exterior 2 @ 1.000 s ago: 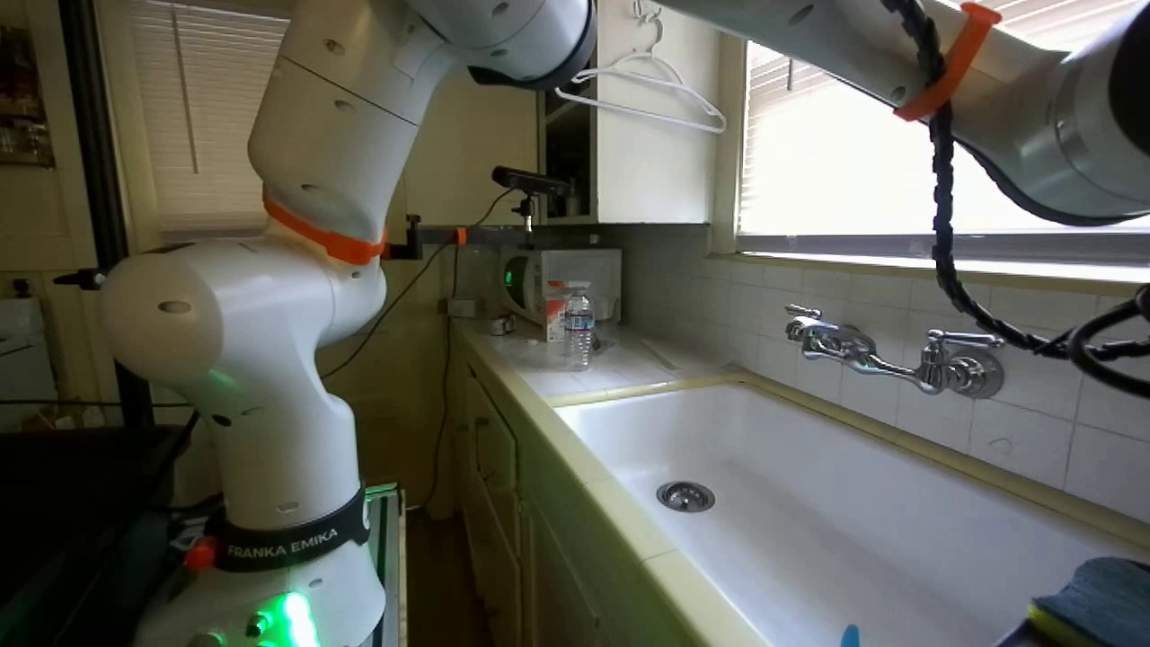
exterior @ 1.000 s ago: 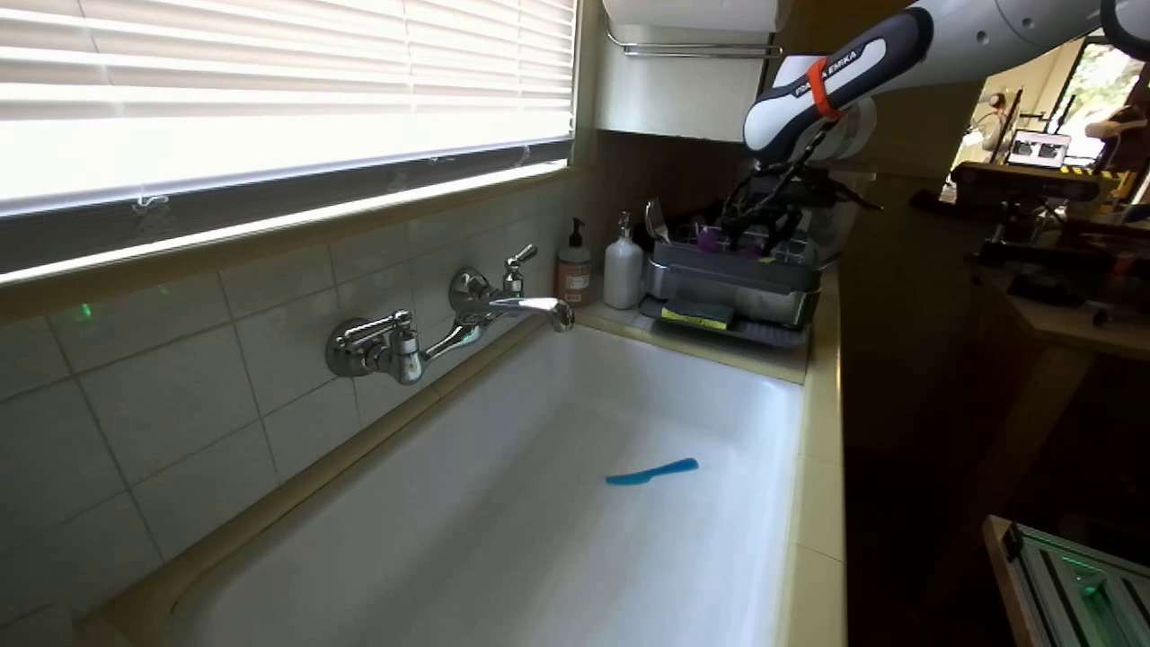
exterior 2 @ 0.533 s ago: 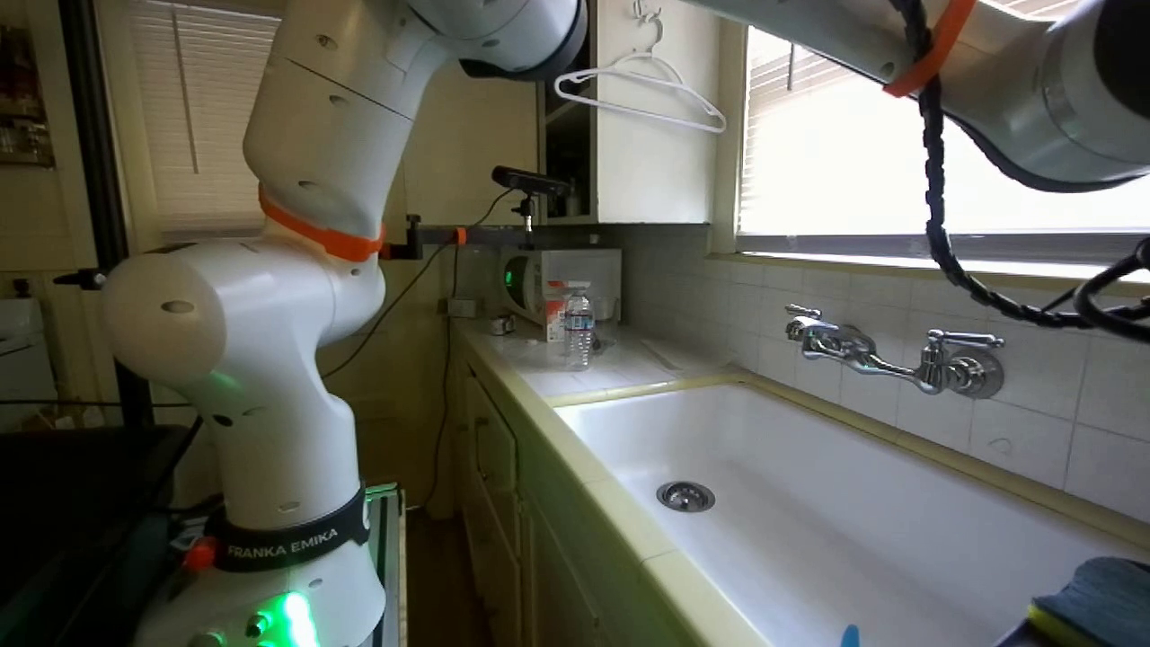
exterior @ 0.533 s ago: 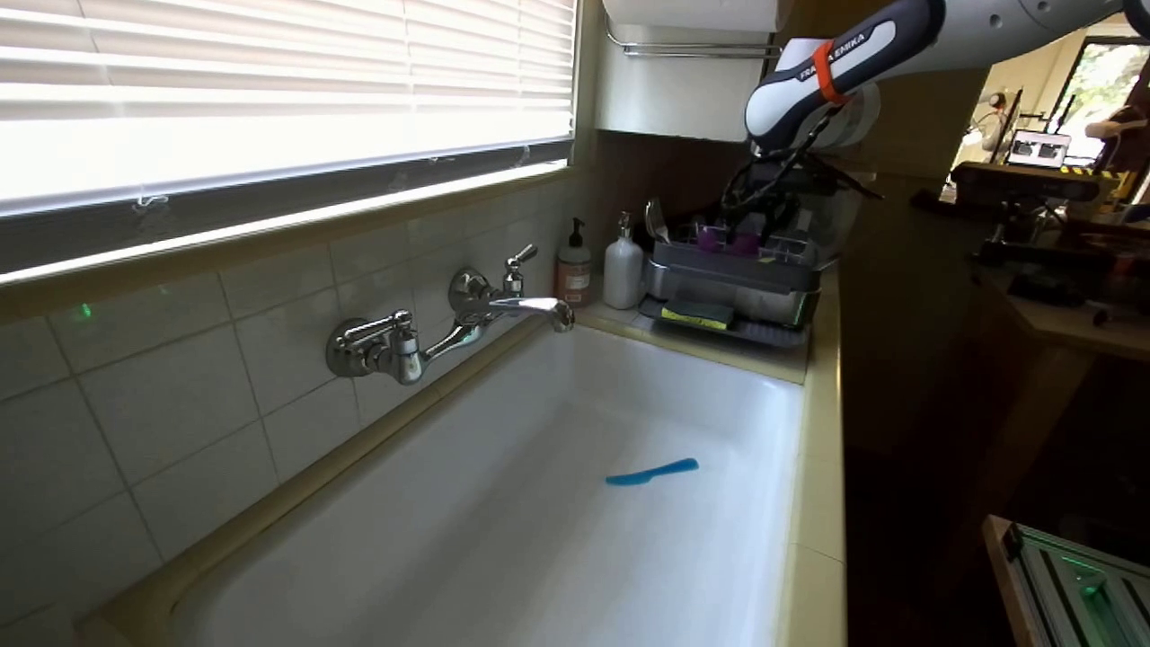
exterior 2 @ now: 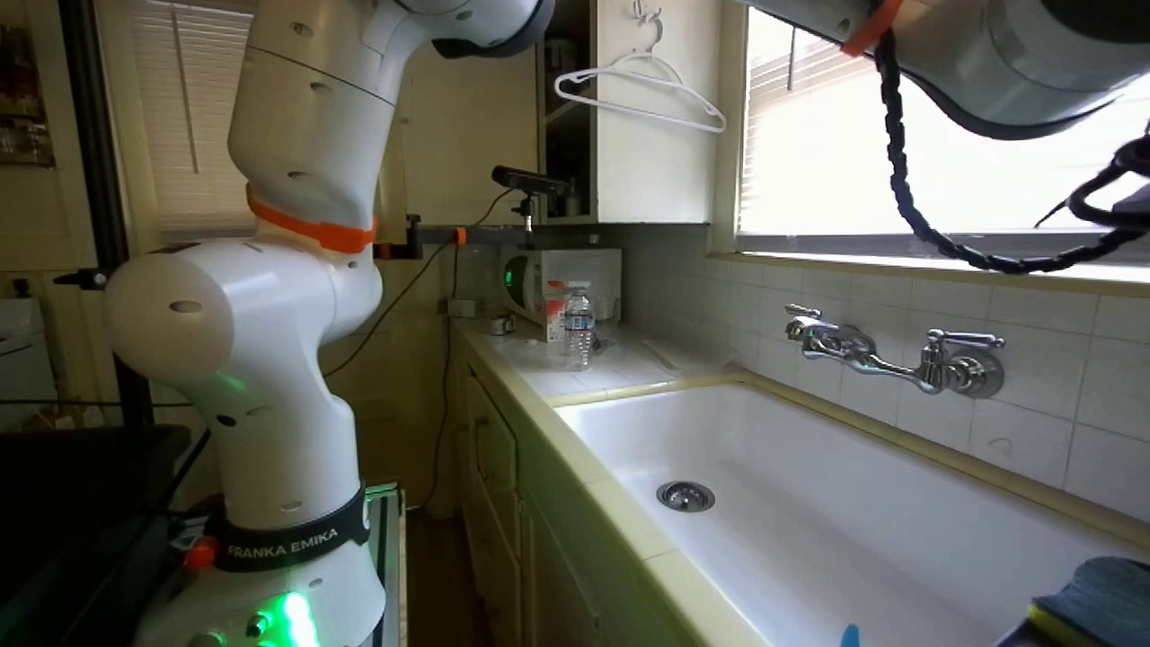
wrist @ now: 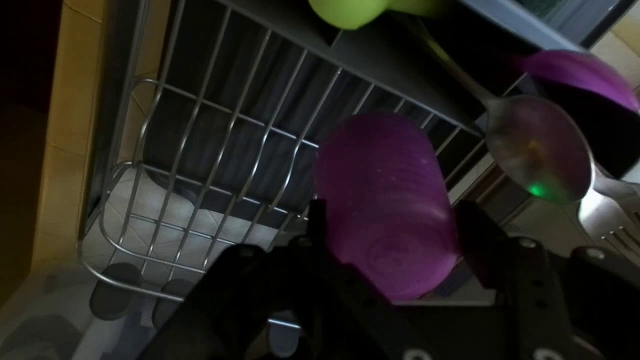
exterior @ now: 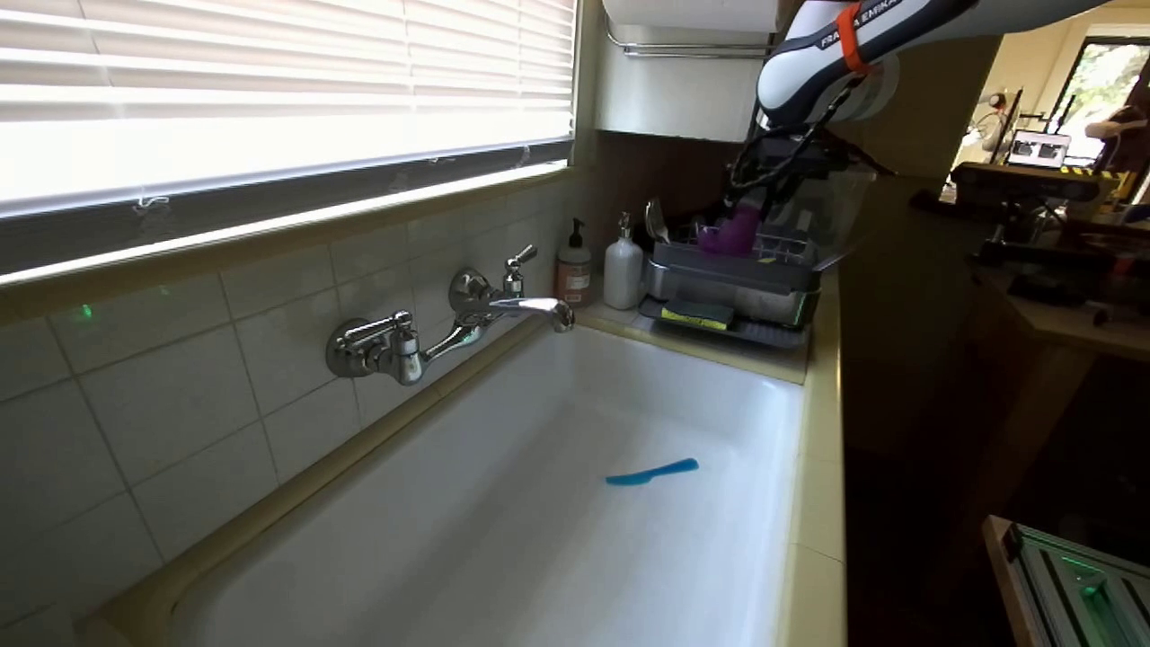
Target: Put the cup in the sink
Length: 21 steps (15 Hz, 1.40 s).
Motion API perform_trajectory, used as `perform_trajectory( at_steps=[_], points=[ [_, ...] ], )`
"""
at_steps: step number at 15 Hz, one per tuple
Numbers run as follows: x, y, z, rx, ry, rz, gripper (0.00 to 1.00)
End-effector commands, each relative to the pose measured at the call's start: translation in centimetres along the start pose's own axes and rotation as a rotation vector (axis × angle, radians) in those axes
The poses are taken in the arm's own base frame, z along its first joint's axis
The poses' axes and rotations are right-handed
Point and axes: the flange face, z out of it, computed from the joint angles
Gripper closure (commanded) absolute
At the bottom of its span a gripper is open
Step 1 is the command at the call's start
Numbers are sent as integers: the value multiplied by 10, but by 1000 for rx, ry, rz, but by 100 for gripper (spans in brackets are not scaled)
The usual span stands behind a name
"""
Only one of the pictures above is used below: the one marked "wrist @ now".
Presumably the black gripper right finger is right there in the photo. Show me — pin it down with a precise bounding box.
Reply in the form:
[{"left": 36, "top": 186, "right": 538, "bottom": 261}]
[{"left": 456, "top": 199, "right": 640, "bottom": 360}]

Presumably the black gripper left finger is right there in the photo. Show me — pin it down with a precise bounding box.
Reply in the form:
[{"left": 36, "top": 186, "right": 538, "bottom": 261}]
[{"left": 137, "top": 196, "right": 376, "bottom": 360}]

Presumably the purple plastic cup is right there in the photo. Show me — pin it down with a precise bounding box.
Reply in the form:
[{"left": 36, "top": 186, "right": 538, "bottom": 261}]
[{"left": 312, "top": 109, "right": 463, "bottom": 304}]

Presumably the metal fork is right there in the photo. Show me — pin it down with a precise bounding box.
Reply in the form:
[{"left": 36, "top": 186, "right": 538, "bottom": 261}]
[{"left": 577, "top": 166, "right": 640, "bottom": 252}]

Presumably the metal spoon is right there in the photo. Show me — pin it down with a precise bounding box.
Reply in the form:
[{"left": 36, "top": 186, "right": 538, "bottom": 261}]
[{"left": 417, "top": 32, "right": 595, "bottom": 205}]

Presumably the green plastic spoon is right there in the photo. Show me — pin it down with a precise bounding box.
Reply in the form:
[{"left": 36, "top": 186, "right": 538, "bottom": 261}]
[{"left": 306, "top": 0, "right": 456, "bottom": 32}]

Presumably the grey wire dish rack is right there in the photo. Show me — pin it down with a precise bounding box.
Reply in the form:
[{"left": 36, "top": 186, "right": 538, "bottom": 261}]
[{"left": 77, "top": 0, "right": 536, "bottom": 302}]

